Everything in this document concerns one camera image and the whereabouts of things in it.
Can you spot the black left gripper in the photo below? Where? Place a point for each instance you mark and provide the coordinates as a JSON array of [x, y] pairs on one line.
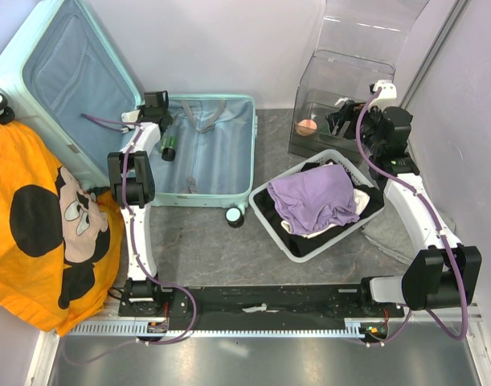
[[166, 116]]

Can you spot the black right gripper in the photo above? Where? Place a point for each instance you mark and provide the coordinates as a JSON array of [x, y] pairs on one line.
[[349, 112]]

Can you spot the green bottle black cap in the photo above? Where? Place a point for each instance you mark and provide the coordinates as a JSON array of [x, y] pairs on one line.
[[168, 148]]

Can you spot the clear smoky plastic container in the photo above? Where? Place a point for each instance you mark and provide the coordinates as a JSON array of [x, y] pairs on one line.
[[359, 43]]

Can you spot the light blue hard suitcase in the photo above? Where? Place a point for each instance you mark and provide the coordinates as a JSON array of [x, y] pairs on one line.
[[59, 72]]

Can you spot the purple garment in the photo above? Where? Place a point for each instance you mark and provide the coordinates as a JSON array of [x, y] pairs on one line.
[[309, 197]]

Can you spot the black garment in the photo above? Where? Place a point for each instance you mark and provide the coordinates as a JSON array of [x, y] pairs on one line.
[[317, 204]]

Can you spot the green round cosmetic case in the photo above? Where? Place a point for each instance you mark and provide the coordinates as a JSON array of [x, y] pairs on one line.
[[324, 126]]

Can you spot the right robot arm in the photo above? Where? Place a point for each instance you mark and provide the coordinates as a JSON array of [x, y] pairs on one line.
[[444, 272]]

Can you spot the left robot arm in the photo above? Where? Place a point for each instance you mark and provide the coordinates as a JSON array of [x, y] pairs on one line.
[[132, 186]]

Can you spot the grey folded cloth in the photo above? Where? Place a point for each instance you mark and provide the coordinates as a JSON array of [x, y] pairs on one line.
[[387, 232]]

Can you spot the orange cartoon mouse bag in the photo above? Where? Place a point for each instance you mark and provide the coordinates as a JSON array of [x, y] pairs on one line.
[[60, 246]]

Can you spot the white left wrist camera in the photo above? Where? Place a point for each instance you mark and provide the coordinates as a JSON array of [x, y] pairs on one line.
[[131, 116]]

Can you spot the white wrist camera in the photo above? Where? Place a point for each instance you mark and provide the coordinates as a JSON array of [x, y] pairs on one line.
[[131, 116], [386, 97]]

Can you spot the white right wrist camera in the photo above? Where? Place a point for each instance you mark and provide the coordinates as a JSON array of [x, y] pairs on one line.
[[386, 97]]

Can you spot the aluminium frame post right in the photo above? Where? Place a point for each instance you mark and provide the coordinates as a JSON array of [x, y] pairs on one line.
[[426, 39]]

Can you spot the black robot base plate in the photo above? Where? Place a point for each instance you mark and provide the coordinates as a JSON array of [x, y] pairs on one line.
[[271, 305]]

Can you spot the white slotted cable duct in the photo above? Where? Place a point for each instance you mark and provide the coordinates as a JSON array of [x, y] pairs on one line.
[[347, 329]]

